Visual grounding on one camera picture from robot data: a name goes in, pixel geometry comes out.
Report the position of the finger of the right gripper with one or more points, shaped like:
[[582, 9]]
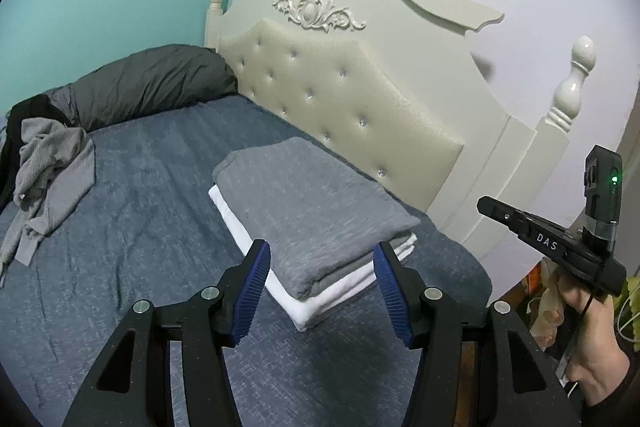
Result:
[[510, 219]]

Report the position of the dark grey rolled duvet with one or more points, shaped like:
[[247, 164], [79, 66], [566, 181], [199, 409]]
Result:
[[142, 84]]

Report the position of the grey knit sweater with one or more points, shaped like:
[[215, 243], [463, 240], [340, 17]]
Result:
[[320, 217]]

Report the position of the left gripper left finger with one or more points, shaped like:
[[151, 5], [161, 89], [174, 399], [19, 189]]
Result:
[[129, 384]]

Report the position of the white folded garment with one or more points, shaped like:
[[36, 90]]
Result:
[[309, 311]]

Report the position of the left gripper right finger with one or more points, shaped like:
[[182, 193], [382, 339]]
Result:
[[478, 366]]

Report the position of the person right forearm black sleeve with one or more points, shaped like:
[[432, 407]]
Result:
[[613, 394]]

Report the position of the person right hand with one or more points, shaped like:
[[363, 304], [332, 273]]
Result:
[[596, 336]]

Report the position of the black garment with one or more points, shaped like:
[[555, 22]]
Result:
[[10, 153]]

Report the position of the blue patterned bed sheet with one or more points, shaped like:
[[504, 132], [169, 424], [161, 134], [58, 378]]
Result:
[[147, 229]]

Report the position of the cream tufted headboard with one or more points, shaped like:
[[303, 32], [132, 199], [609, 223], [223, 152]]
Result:
[[391, 86]]

